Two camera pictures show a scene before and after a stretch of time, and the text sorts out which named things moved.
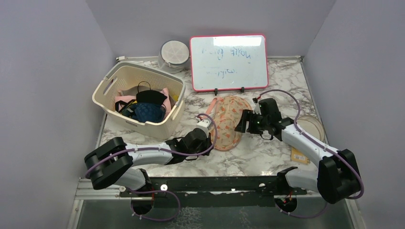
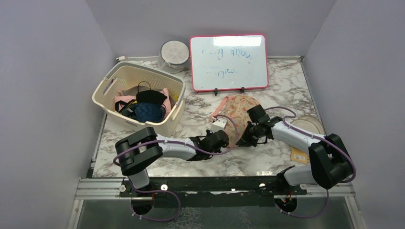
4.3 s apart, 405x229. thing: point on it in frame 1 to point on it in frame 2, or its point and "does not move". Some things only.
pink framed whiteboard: x=229 y=62 does not move
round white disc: x=312 y=125 does not move
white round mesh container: x=173 y=56 does not move
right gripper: x=247 y=116 to x=245 y=141
